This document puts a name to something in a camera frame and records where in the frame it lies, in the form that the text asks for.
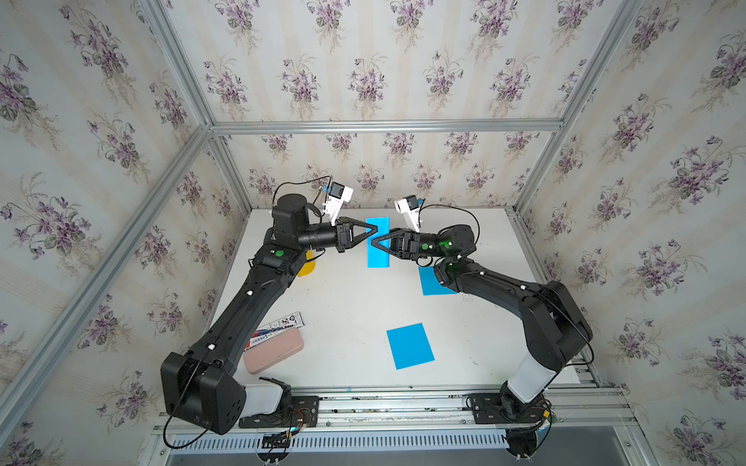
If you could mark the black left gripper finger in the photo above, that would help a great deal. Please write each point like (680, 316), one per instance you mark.
(353, 236)
(356, 223)

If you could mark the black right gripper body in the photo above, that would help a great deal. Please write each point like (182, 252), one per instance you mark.
(426, 247)

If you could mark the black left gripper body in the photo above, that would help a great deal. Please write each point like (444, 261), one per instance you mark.
(332, 237)

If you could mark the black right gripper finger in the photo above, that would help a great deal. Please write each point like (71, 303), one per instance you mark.
(383, 251)
(386, 238)

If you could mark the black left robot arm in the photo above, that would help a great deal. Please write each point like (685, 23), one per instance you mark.
(199, 385)

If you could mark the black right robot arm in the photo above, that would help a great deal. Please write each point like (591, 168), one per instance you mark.
(555, 329)

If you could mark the yellow pen cup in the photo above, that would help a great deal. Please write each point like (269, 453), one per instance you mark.
(307, 269)

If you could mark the white pen box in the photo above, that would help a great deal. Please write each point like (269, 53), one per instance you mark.
(271, 330)

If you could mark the blue paper sheet front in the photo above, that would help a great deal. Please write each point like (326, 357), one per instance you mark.
(410, 346)

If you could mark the pink pencil case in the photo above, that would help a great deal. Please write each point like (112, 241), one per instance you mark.
(269, 353)

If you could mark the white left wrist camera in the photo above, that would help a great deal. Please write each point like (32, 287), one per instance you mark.
(337, 195)

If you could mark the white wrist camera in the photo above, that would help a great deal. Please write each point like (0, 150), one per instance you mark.
(337, 195)
(410, 207)

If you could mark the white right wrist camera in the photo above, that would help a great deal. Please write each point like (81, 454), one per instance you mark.
(410, 207)

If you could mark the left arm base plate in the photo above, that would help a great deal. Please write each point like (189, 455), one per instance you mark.
(299, 411)

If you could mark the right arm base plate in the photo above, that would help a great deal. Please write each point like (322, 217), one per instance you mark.
(504, 408)

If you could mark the aluminium rail frame front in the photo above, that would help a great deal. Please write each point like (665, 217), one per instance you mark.
(574, 422)

